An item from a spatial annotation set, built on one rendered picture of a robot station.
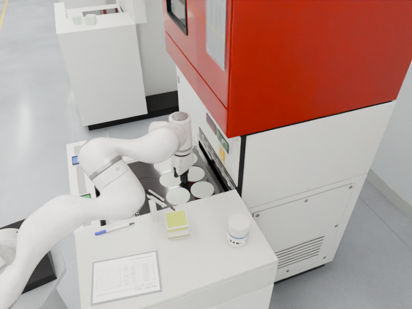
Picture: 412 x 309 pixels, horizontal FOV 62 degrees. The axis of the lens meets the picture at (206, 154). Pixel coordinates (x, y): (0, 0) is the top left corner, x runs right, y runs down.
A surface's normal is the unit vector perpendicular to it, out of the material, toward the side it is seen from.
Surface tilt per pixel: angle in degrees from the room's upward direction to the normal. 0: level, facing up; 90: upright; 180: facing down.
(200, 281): 0
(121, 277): 0
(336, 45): 90
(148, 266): 0
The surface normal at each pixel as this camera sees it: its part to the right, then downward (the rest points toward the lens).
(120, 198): 0.18, -0.08
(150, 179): -0.01, -0.77
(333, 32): 0.35, 0.60
